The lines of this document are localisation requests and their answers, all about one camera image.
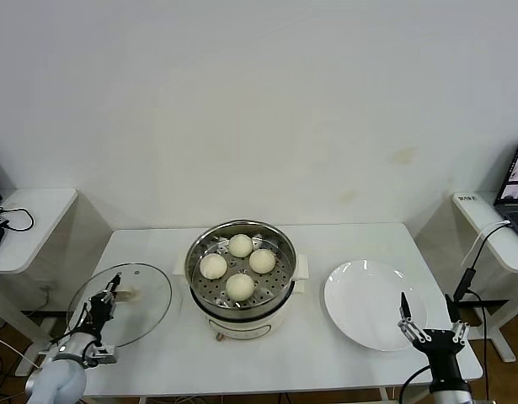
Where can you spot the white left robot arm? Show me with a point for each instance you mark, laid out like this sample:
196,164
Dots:
56,379

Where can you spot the white steamed baozi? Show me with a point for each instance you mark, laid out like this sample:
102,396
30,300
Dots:
213,266
240,245
240,287
263,261

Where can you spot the white round plate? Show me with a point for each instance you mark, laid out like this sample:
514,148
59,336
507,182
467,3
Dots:
368,303

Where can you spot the white electric cooker pot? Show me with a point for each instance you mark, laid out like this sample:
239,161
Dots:
241,326

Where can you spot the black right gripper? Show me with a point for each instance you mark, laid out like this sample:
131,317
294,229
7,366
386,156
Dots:
441,349

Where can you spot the white side table with mouse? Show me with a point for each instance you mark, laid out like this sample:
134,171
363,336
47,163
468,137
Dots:
39,219

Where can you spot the white side table with label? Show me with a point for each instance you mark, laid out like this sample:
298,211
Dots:
511,256

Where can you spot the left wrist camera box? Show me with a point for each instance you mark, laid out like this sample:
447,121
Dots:
103,357

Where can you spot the stainless steel steamer basket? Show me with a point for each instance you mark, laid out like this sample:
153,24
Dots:
206,290

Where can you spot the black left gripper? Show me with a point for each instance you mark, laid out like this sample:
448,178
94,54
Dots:
102,313

